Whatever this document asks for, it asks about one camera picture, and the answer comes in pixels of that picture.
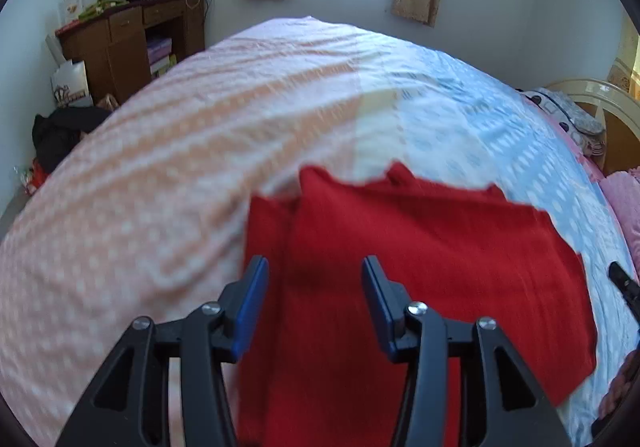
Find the purple box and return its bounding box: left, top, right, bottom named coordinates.
left=146, top=38, right=173, bottom=62

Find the grey patterned pillow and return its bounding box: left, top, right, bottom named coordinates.
left=520, top=87, right=608, bottom=155

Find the brown wooden desk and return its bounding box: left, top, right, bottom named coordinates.
left=56, top=0, right=208, bottom=105

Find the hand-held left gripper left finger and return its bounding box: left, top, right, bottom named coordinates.
left=55, top=255, right=271, bottom=447

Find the white printed box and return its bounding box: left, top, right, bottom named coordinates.
left=60, top=0, right=83, bottom=25

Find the bed with patterned sheet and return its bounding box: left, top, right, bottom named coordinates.
left=0, top=16, right=640, bottom=447

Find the red knit sweater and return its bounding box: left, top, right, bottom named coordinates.
left=235, top=162, right=598, bottom=447

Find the black bag on floor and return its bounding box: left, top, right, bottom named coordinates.
left=32, top=106, right=113, bottom=172

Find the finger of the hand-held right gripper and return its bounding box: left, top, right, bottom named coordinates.
left=607, top=262, right=640, bottom=328

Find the white paper bag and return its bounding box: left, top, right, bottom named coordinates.
left=50, top=59, right=93, bottom=108

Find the red plastic bag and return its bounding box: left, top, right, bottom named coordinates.
left=22, top=159, right=50, bottom=195

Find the cream wooden headboard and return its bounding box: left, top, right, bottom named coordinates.
left=545, top=78, right=640, bottom=175

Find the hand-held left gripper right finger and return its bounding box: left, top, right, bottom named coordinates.
left=361, top=255, right=573, bottom=447

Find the yellow curtain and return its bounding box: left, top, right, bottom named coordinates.
left=607, top=19, right=640, bottom=100

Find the pink fluffy blanket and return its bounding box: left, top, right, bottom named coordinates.
left=600, top=167, right=640, bottom=268

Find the yellow box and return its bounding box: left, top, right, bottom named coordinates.
left=150, top=56, right=177, bottom=78

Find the green cloth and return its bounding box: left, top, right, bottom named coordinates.
left=77, top=0, right=128, bottom=20

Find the person's right hand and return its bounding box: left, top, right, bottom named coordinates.
left=597, top=349, right=640, bottom=423

